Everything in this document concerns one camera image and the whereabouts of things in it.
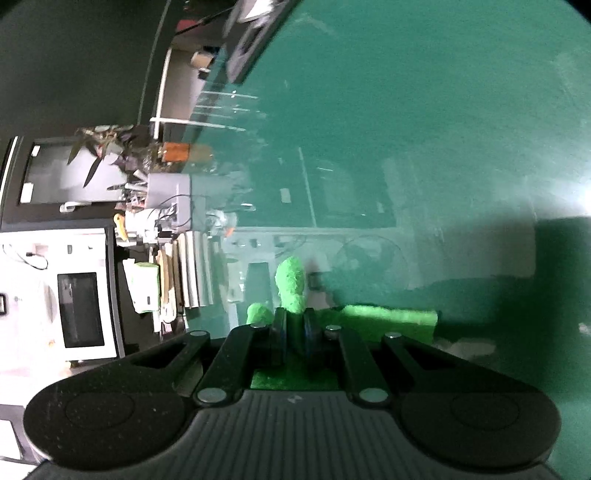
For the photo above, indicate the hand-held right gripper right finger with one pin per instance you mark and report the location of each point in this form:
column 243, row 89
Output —
column 309, row 332

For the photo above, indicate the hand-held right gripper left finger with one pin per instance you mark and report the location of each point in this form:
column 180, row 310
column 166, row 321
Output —
column 279, row 332

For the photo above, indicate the bright green cloth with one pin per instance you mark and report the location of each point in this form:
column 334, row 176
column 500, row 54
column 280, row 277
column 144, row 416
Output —
column 291, row 281

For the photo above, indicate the stack of books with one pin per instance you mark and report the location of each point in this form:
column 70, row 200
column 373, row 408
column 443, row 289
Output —
column 194, row 272

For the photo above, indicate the green white box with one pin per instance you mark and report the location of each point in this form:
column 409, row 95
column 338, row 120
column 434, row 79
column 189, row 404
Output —
column 143, row 286

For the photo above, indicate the grey desk organizer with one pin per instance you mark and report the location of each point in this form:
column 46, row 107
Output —
column 168, row 198

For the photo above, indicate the white charger box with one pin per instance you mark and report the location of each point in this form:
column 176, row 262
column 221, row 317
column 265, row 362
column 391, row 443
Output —
column 143, row 224

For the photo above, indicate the orange jar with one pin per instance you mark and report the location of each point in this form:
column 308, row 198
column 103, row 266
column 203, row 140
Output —
column 175, row 152

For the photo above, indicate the potted plant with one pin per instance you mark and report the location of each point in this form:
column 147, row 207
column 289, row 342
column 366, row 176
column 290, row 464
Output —
column 108, row 147

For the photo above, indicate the white microwave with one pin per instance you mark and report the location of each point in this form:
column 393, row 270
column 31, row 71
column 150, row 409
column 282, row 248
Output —
column 27, row 295

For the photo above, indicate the dark glass-door cabinet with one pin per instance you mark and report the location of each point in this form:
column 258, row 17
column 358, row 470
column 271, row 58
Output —
column 55, row 170

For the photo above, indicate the black monitor stand base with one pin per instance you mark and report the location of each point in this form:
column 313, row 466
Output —
column 251, row 37

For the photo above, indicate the black curved monitor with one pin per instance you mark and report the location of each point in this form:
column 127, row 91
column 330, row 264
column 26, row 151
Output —
column 69, row 60

